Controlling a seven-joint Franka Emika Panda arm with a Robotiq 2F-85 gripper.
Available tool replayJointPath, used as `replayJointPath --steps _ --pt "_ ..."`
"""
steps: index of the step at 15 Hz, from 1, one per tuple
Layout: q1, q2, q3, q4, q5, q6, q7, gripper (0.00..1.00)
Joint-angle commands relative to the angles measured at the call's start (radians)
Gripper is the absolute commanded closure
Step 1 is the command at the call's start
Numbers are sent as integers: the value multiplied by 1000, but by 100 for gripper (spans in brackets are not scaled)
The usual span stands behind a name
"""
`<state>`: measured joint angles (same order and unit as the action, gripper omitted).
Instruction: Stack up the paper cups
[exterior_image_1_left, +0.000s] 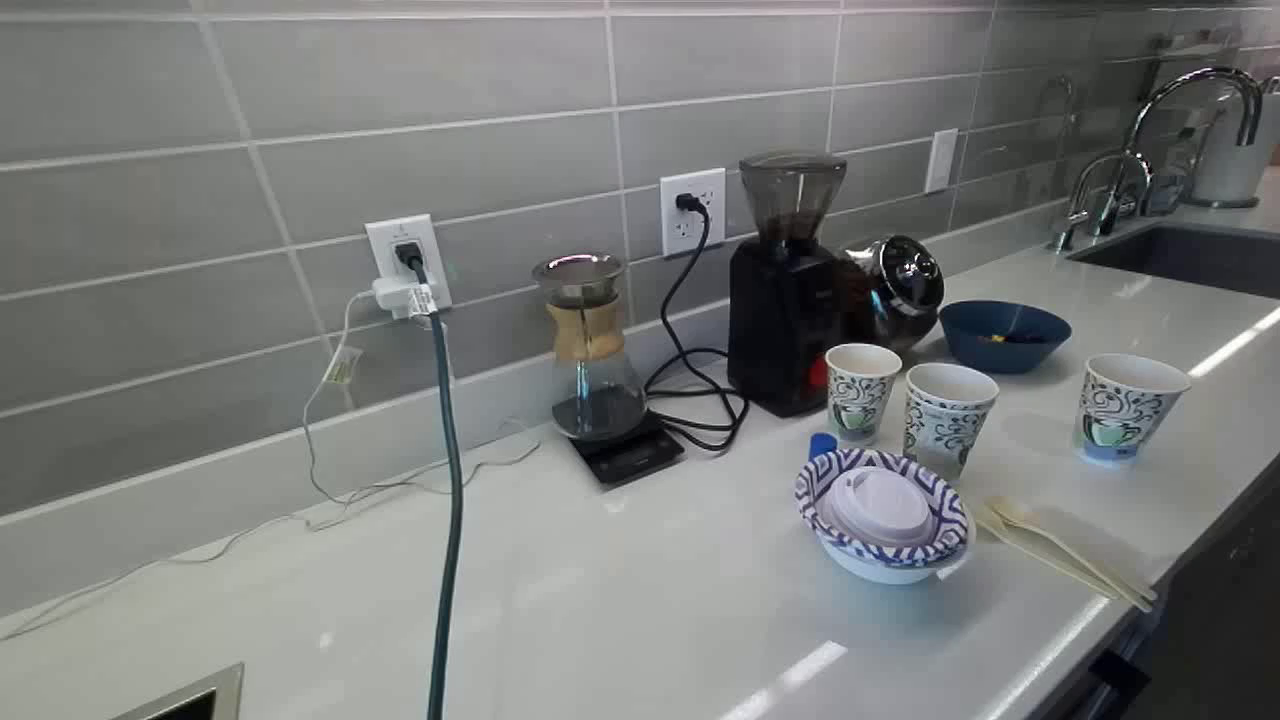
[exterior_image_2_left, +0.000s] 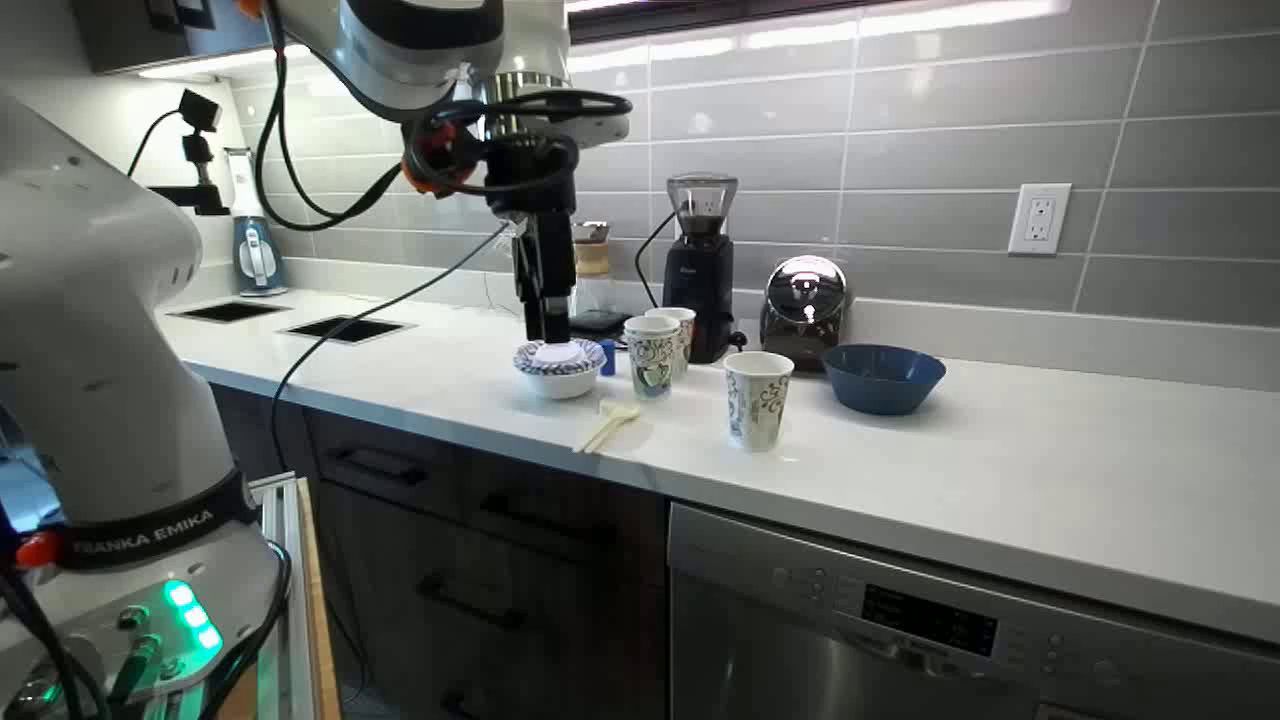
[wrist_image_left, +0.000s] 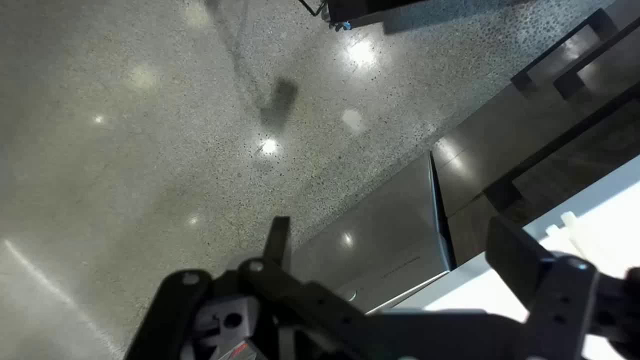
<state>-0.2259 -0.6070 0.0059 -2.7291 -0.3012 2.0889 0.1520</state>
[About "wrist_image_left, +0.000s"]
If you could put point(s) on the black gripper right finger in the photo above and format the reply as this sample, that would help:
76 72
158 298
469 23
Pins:
519 258

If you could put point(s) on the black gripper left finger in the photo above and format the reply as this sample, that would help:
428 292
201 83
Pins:
279 243

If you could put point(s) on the stainless steel dishwasher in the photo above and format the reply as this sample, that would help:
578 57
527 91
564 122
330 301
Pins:
383 249

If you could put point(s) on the dark wood cabinet drawers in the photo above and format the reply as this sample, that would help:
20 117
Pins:
564 120

